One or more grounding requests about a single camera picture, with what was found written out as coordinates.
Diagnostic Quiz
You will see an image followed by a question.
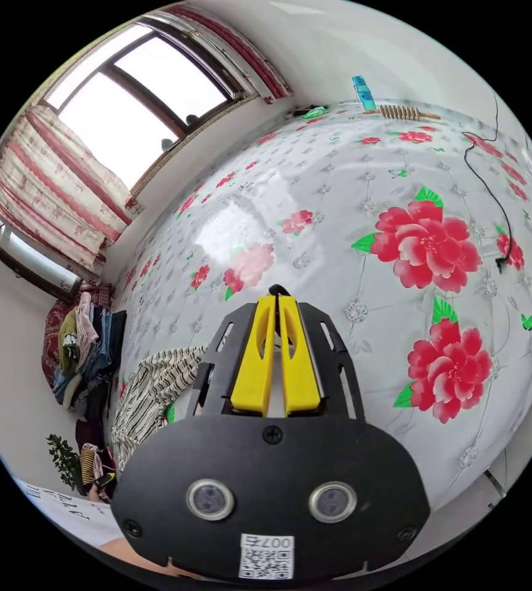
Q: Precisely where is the pile of clothes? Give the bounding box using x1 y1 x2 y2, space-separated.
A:
41 284 129 486

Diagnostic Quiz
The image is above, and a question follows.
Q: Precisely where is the red patterned curtain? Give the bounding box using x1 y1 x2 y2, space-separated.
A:
0 105 147 270
154 3 294 100

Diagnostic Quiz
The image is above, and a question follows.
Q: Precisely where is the black and white striped long sleeve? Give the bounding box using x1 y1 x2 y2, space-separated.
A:
110 346 209 473

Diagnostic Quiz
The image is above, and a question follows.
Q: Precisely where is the person's body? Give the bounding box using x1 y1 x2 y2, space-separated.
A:
14 479 124 551

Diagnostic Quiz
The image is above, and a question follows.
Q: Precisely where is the wooden massage roller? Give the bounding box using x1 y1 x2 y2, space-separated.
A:
376 105 442 123

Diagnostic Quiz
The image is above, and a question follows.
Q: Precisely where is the green plant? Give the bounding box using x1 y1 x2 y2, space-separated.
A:
46 433 85 491

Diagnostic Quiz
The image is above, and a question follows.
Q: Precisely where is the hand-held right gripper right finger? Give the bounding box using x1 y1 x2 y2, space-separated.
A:
278 295 320 417

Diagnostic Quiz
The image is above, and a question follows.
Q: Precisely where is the small window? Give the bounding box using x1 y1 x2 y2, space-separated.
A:
0 211 83 304

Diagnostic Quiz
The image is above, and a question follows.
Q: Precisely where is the person's right forearm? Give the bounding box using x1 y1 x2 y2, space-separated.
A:
97 534 180 576

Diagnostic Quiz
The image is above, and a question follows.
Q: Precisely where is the black cable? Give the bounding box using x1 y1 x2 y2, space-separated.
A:
461 91 514 274

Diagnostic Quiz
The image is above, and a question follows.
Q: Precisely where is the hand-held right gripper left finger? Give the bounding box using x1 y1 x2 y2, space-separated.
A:
230 295 277 417

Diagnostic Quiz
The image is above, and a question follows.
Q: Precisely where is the blue box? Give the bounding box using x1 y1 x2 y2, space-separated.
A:
351 74 377 113

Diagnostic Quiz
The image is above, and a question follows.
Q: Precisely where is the large window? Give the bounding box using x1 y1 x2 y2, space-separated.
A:
39 18 259 191

